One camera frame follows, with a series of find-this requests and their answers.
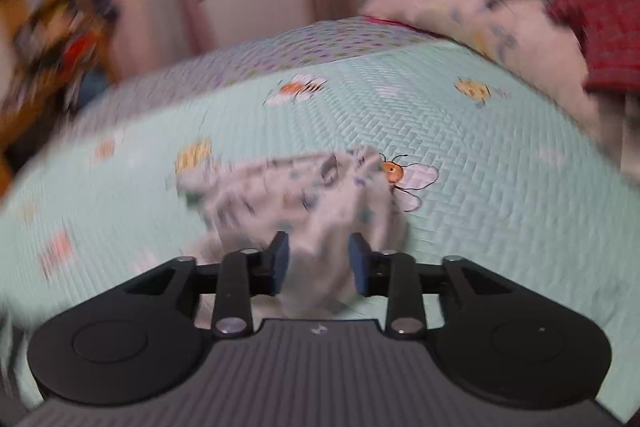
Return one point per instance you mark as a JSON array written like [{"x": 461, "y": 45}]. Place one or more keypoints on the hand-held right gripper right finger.
[{"x": 357, "y": 267}]

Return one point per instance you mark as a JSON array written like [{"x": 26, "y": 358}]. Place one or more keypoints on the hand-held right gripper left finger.
[{"x": 281, "y": 264}]

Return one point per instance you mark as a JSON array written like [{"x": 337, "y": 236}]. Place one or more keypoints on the white printed shirt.
[{"x": 310, "y": 207}]

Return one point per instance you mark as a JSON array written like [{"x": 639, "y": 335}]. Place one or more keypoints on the green bee-print quilted bedspread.
[{"x": 450, "y": 147}]

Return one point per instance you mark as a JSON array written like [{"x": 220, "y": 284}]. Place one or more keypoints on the floral pillow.
[{"x": 525, "y": 42}]

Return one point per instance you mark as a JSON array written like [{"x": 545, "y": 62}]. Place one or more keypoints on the wooden bookshelf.
[{"x": 50, "y": 22}]

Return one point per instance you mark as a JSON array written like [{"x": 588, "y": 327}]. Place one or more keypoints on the red plaid garment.
[{"x": 605, "y": 32}]

